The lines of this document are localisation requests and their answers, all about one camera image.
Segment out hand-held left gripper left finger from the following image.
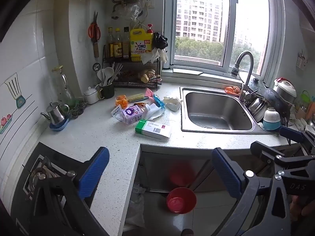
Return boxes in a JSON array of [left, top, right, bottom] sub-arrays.
[[29, 147, 111, 236]]

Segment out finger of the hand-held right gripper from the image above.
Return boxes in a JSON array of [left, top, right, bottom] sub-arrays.
[[280, 126, 315, 154], [250, 141, 286, 164]]

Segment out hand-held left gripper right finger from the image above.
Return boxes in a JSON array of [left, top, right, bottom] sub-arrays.
[[212, 148, 293, 236]]

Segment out red plastic bin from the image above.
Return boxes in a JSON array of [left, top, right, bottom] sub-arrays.
[[166, 187, 197, 214]]

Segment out chili oil sauce packet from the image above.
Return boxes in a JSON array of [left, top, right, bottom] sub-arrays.
[[115, 95, 129, 108]]

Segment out white blue bowl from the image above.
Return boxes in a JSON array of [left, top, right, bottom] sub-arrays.
[[262, 107, 282, 131]]

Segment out black wok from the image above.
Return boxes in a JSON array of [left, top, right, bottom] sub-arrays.
[[248, 78, 294, 126]]

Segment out white rice cooker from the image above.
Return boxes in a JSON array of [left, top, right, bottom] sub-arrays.
[[274, 78, 297, 104]]

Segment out black gas stove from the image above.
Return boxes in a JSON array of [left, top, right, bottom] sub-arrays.
[[11, 141, 85, 229]]

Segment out white plastic bag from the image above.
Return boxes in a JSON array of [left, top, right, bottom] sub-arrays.
[[124, 193, 146, 231]]

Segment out blue saucer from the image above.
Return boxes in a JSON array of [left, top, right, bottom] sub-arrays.
[[49, 119, 70, 131]]

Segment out stainless steel sink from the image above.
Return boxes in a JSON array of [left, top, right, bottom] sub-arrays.
[[180, 87, 262, 132]]

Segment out white shampoo sachet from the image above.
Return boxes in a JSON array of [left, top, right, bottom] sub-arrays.
[[110, 105, 124, 121]]

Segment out steel cabinet door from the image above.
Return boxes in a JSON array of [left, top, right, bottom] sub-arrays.
[[141, 151, 215, 193]]

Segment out steel wool scourer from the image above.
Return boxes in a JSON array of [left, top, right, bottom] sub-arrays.
[[68, 100, 88, 117]]

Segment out orange food scraps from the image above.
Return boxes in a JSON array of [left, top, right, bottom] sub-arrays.
[[224, 85, 242, 94]]

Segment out purple milk carton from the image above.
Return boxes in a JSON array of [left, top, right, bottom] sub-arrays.
[[121, 104, 146, 125]]

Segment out stainless steel oil pot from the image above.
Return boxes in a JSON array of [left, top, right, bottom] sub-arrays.
[[41, 102, 70, 125]]

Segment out green white medicine box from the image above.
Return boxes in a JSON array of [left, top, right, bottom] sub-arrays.
[[135, 119, 172, 142]]

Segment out white lidded sugar pot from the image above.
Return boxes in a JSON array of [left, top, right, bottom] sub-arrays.
[[84, 86, 99, 105]]

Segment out dark green mug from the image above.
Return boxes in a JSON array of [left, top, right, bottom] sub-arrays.
[[98, 82, 115, 99]]

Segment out curved steel faucet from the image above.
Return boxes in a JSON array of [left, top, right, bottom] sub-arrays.
[[230, 51, 258, 103]]

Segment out white plastic wrapper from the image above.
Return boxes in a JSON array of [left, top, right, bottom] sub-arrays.
[[141, 103, 165, 121]]

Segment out glass carafe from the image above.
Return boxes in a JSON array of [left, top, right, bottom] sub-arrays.
[[51, 65, 76, 108]]

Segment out pink blue plastic bag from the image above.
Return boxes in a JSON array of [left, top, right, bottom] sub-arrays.
[[145, 88, 166, 109]]

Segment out bundle of chopsticks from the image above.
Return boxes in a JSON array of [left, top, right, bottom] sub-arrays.
[[111, 62, 124, 84]]

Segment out dried chili bag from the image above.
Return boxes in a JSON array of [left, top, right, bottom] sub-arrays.
[[118, 69, 141, 82]]

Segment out ginger root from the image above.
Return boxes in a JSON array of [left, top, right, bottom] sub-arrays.
[[140, 69, 156, 83]]

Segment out white rubber gloves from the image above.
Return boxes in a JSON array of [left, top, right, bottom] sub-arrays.
[[141, 48, 169, 65]]

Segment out yellow detergent jug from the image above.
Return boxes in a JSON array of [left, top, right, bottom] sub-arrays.
[[130, 24, 154, 62]]

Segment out window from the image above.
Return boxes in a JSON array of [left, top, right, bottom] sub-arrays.
[[164, 0, 286, 79]]

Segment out black plastic bag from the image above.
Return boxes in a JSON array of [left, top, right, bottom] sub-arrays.
[[152, 32, 169, 50]]

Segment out clear hanging plastic bag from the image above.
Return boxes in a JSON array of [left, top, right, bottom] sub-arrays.
[[127, 3, 144, 22]]

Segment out water heater pipes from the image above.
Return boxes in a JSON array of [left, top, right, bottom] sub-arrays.
[[109, 0, 144, 20]]

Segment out wall hook holder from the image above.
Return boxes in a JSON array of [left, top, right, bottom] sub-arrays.
[[296, 53, 308, 68]]

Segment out blue handled scrubbing brush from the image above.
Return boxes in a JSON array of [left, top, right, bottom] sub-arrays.
[[126, 93, 149, 103]]

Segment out black wire rack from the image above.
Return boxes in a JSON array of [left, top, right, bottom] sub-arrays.
[[103, 44, 162, 89]]

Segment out orange handled scissors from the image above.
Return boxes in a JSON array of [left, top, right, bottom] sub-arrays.
[[88, 11, 101, 43]]

